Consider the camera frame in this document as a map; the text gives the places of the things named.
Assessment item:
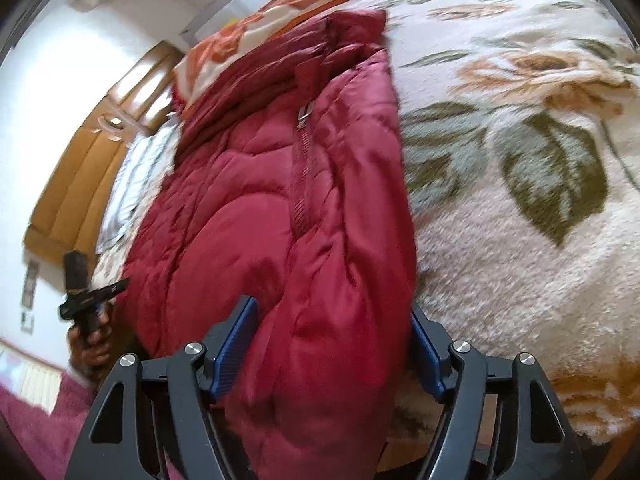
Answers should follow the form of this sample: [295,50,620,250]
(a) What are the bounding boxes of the red quilted puffer jacket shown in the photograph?
[115,10,416,479]

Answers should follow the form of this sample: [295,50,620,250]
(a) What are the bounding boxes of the pink sleeve left forearm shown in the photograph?
[1,367,96,479]

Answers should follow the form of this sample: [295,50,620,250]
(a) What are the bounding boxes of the person's left hand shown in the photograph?
[67,307,112,386]

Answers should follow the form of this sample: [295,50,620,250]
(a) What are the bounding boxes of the wooden headboard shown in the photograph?
[24,41,183,268]

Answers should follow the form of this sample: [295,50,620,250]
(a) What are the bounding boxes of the grey striped pillow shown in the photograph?
[96,113,179,255]

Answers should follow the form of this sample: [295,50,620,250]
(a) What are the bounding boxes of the cream floral bed blanket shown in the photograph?
[92,0,640,449]

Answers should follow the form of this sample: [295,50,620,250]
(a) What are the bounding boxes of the orange floral folded blanket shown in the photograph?
[174,0,350,110]

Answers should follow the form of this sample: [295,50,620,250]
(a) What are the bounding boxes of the wall socket panel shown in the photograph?
[21,260,39,335]

